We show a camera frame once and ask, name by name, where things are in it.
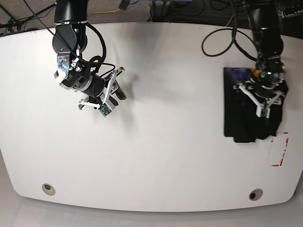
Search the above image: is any black cable bundle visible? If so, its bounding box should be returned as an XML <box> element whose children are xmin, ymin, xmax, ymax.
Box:
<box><xmin>146</xmin><ymin>0</ymin><xmax>249</xmax><ymax>24</ymax></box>

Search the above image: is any table grommet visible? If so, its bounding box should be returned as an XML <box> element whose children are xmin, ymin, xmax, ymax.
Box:
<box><xmin>249</xmin><ymin>189</ymin><xmax>263</xmax><ymax>201</ymax></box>
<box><xmin>42</xmin><ymin>183</ymin><xmax>55</xmax><ymax>196</ymax></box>

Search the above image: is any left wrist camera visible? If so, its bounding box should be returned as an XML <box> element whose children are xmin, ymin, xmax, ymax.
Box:
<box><xmin>256</xmin><ymin>105</ymin><xmax>270</xmax><ymax>119</ymax></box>

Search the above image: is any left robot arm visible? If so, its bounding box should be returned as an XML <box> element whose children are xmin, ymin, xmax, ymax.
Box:
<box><xmin>201</xmin><ymin>0</ymin><xmax>285</xmax><ymax>101</ymax></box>

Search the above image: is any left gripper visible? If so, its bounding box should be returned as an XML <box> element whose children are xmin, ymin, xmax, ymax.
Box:
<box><xmin>233</xmin><ymin>67</ymin><xmax>285</xmax><ymax>106</ymax></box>

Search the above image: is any black T-shirt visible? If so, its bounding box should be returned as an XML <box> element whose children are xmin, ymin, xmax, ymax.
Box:
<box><xmin>223</xmin><ymin>68</ymin><xmax>289</xmax><ymax>143</ymax></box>

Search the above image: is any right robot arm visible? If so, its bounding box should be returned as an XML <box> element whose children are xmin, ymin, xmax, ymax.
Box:
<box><xmin>52</xmin><ymin>0</ymin><xmax>126</xmax><ymax>104</ymax></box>

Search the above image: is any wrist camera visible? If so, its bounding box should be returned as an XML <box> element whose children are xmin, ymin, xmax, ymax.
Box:
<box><xmin>256</xmin><ymin>105</ymin><xmax>270</xmax><ymax>119</ymax></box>
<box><xmin>97</xmin><ymin>100</ymin><xmax>116</xmax><ymax>117</ymax></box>

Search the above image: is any right table grommet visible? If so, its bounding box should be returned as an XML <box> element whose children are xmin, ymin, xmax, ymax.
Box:
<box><xmin>249</xmin><ymin>189</ymin><xmax>263</xmax><ymax>201</ymax></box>

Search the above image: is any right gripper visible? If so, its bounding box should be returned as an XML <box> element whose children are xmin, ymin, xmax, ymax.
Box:
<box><xmin>81</xmin><ymin>67</ymin><xmax>127</xmax><ymax>100</ymax></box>

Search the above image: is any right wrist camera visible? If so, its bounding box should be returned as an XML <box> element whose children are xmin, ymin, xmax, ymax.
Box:
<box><xmin>97</xmin><ymin>100</ymin><xmax>116</xmax><ymax>117</ymax></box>

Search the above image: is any left table grommet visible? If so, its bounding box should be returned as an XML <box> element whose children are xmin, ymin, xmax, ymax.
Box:
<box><xmin>42</xmin><ymin>183</ymin><xmax>55</xmax><ymax>196</ymax></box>

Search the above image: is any yellow cable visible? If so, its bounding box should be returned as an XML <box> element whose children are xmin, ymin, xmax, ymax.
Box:
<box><xmin>89</xmin><ymin>7</ymin><xmax>122</xmax><ymax>16</ymax></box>

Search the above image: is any red tape marker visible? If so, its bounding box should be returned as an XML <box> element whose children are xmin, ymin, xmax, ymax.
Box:
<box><xmin>269</xmin><ymin>131</ymin><xmax>289</xmax><ymax>167</ymax></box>

